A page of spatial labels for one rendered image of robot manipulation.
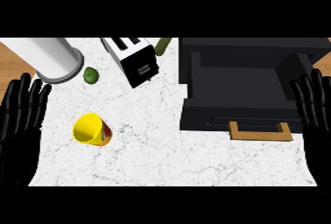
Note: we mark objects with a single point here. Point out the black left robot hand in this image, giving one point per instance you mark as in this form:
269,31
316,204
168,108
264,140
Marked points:
16,128

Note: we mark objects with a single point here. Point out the white and black toaster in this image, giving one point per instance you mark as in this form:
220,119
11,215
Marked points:
133,59

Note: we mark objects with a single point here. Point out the dark grey open drawer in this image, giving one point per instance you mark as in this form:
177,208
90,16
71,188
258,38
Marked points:
245,84

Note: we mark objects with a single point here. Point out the yellow cup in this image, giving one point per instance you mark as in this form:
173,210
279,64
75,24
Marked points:
91,130

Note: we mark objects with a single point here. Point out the green lime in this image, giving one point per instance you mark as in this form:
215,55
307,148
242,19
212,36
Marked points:
90,75

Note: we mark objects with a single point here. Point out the white cylindrical canister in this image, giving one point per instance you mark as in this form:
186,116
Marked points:
44,58

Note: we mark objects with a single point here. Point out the green cucumber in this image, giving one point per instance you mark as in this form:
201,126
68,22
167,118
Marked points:
162,46

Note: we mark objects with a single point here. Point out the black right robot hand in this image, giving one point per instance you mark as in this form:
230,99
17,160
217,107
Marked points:
316,116

